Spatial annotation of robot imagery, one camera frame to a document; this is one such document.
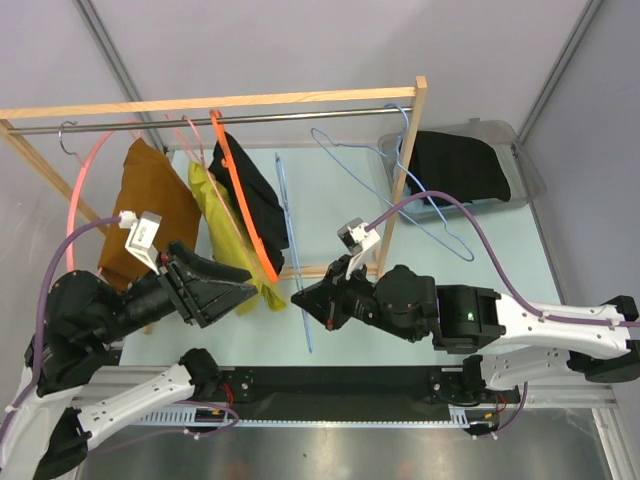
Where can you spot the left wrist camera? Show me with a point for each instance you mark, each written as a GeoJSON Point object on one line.
{"type": "Point", "coordinates": [140, 239]}

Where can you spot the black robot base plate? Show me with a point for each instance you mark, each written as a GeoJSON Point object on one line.
{"type": "Point", "coordinates": [370, 385]}

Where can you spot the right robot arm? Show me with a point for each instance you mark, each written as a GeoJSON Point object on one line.
{"type": "Point", "coordinates": [505, 342]}

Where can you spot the wooden clothes rack frame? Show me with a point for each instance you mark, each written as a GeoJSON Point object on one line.
{"type": "Point", "coordinates": [15, 137]}

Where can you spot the clear plastic bin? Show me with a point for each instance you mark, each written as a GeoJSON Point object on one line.
{"type": "Point", "coordinates": [522, 176]}

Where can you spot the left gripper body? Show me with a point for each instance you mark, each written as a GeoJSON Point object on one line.
{"type": "Point", "coordinates": [174, 280]}

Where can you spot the black trousers on orange hanger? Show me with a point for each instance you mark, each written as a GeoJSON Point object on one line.
{"type": "Point", "coordinates": [263, 203]}

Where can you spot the black trousers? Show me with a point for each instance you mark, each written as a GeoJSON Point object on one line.
{"type": "Point", "coordinates": [466, 168]}
{"type": "Point", "coordinates": [263, 203]}

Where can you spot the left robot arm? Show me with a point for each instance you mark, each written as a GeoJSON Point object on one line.
{"type": "Point", "coordinates": [44, 435]}

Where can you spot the orange plastic hanger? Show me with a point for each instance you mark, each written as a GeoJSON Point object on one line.
{"type": "Point", "coordinates": [229, 164]}

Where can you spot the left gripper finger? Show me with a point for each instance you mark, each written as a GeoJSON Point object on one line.
{"type": "Point", "coordinates": [210, 301]}
{"type": "Point", "coordinates": [204, 267]}

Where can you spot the light blue wire hanger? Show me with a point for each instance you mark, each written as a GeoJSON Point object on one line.
{"type": "Point", "coordinates": [385, 166]}

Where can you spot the brown trousers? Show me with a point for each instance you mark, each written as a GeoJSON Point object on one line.
{"type": "Point", "coordinates": [149, 184]}

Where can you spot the light blue trousers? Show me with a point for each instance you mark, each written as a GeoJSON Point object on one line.
{"type": "Point", "coordinates": [420, 207]}

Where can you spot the white cable duct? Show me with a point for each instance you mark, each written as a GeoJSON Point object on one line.
{"type": "Point", "coordinates": [395, 413]}

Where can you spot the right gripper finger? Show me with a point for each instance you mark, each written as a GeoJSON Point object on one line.
{"type": "Point", "coordinates": [314, 300]}
{"type": "Point", "coordinates": [337, 269]}

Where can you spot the yellow trousers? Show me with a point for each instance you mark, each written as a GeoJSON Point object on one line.
{"type": "Point", "coordinates": [269, 291]}

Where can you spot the pink wire hanger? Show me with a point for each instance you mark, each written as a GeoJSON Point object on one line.
{"type": "Point", "coordinates": [200, 150]}

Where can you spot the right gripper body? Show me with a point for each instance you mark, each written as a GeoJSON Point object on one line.
{"type": "Point", "coordinates": [351, 297]}

